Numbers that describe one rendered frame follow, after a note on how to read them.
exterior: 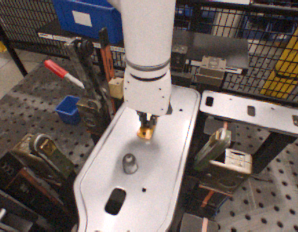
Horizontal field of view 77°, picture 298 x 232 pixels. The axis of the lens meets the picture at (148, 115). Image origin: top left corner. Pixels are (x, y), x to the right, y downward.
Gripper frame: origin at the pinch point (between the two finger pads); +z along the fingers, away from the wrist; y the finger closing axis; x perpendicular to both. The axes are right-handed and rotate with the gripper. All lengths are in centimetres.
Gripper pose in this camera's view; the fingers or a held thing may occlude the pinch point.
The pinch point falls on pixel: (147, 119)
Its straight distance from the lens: 48.8
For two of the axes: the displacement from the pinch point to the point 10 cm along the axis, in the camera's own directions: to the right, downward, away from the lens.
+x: 3.3, -7.0, 6.3
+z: 0.0, 6.7, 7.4
